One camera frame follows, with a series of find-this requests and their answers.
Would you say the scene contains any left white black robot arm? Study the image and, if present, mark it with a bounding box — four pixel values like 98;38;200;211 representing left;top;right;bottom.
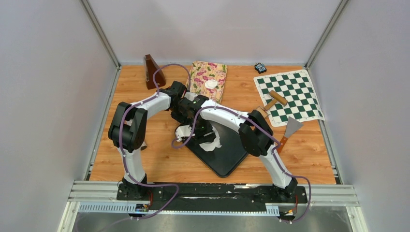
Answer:
108;81;187;200

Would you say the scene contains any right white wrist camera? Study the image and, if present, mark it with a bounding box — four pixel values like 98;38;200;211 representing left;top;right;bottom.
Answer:
175;125;194;142

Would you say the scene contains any wooden handled metal scraper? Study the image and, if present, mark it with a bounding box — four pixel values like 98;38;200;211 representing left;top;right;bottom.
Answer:
277;117;304;154

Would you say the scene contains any wooden pastry roller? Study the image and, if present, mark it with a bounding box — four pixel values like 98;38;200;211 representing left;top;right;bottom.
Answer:
256;90;288;118

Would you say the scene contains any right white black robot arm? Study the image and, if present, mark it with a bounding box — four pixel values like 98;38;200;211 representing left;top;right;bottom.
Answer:
169;95;298;202

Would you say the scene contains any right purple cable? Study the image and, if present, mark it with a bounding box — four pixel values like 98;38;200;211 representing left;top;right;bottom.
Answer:
171;106;312;224

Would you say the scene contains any brown wooden metronome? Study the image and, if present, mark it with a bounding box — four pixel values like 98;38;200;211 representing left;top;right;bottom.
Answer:
144;54;166;90

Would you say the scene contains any purple cable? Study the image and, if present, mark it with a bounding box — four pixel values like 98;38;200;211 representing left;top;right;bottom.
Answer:
117;63;192;221
171;106;312;224

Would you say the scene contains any green white chess mat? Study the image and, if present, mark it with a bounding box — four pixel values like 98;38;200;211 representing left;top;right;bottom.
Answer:
253;70;325;127

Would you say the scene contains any black baking tray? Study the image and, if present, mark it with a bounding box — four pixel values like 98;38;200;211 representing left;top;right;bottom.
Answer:
186;121;248;178

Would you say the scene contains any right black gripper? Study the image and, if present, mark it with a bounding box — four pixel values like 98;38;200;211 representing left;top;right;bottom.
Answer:
187;119;217;145

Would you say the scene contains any floral rectangular tray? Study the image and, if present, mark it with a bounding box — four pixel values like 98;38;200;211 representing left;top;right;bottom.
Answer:
186;61;228;103

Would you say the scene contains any aluminium frame rail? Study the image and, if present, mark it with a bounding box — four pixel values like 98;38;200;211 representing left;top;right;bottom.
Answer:
58;181;367;232

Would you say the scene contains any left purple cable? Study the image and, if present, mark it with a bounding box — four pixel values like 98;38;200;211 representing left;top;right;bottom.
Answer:
117;63;192;221

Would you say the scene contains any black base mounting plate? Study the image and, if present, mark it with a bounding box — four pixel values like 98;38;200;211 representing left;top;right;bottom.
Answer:
117;183;308;212

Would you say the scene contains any small blue black toy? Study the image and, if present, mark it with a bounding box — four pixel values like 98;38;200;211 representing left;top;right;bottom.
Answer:
254;62;267;74

